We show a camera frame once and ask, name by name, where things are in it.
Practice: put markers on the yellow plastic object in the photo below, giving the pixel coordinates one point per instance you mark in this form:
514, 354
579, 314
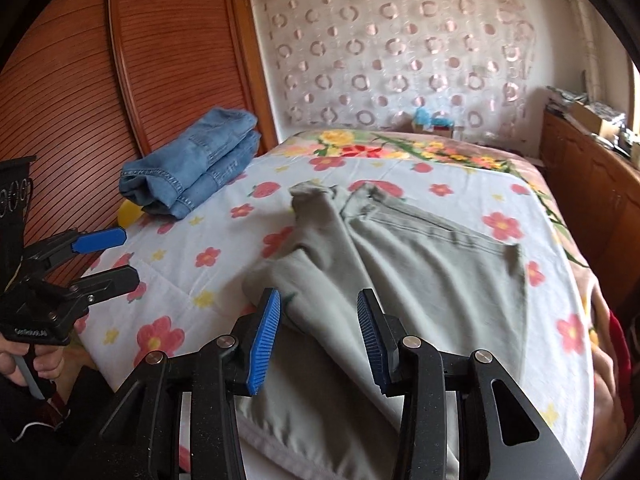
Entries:
127, 215

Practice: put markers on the cardboard box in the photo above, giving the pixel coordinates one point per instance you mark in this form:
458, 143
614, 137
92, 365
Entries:
595, 117

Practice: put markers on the person's left hand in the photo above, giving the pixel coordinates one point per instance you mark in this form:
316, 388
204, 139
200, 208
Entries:
52, 367

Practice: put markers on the white lace curtain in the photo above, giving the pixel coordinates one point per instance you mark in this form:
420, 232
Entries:
595, 35

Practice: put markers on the circle patterned sheer curtain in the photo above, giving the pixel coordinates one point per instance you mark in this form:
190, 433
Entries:
375, 50

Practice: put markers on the window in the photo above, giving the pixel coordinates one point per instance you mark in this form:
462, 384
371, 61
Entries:
635, 95

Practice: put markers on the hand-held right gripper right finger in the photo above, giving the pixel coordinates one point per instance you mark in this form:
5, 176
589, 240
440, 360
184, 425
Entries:
372, 345

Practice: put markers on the folded blue jeans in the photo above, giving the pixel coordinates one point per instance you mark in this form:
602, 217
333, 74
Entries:
200, 160

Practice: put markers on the grey pants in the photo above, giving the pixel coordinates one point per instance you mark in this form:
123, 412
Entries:
425, 270

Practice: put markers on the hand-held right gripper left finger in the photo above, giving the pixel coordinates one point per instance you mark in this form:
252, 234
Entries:
265, 340

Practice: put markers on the floral white bed sheet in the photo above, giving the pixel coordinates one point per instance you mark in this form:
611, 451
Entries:
200, 240

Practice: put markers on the wooden slatted headboard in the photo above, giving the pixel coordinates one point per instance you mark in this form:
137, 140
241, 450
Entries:
165, 60

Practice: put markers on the person's left forearm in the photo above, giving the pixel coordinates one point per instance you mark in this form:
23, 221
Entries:
75, 410

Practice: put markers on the wooden cabinet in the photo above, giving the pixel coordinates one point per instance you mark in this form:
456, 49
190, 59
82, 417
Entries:
590, 185

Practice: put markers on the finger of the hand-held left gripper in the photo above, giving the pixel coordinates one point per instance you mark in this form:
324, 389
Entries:
115, 280
100, 240

